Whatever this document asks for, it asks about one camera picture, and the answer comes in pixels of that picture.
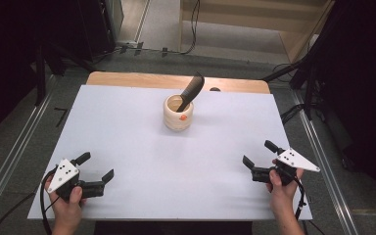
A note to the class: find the person's right hand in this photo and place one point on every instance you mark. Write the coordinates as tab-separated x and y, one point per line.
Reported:
282	199

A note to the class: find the black comb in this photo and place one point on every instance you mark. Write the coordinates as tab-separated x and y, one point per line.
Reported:
192	91

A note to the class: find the black curtain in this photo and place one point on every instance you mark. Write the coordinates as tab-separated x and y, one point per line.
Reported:
19	39
365	81

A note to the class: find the person's dark clothing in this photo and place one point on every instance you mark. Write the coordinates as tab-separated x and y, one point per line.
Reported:
173	229

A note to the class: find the wooden table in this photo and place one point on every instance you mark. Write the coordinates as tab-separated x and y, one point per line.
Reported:
127	80

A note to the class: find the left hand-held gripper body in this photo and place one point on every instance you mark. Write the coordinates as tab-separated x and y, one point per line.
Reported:
63	173

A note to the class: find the person's left hand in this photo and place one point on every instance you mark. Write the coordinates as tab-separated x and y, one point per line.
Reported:
67	212

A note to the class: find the light wooden cabinet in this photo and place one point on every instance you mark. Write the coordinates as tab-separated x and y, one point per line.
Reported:
258	19

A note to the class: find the white board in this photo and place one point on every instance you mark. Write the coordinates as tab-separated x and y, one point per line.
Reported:
176	169

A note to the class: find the cream ribbed ceramic cup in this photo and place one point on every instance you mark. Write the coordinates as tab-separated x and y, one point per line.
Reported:
178	120

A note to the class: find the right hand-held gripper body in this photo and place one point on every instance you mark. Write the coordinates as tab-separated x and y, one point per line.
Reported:
295	160

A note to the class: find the black metal stand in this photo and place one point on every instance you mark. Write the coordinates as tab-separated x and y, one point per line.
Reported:
310	88
40	75

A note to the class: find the metal floor rail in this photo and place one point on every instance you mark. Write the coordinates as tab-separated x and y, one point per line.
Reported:
326	182
16	147

